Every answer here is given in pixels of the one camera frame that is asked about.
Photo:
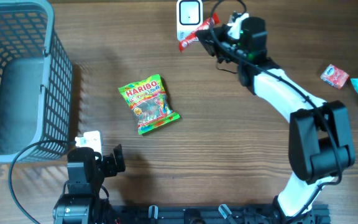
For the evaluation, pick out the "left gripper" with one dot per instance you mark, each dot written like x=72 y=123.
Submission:
x=109 y=160

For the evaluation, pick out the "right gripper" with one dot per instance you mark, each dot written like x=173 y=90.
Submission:
x=211 y=42

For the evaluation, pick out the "red stick sachet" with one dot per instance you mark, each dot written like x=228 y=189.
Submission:
x=191 y=37

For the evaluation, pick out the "green Haribo candy bag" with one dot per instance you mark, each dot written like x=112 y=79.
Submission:
x=147 y=99

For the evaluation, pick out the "grey plastic shopping basket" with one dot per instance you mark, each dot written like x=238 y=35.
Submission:
x=36 y=77

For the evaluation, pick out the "red white candy packet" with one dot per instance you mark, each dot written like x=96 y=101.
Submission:
x=334 y=76

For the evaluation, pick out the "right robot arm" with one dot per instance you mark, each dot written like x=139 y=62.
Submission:
x=320 y=144

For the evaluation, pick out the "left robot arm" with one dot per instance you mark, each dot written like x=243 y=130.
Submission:
x=84 y=198

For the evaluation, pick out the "white barcode scanner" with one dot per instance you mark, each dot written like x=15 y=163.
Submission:
x=189 y=17

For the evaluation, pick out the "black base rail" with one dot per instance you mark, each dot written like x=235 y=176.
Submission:
x=191 y=214

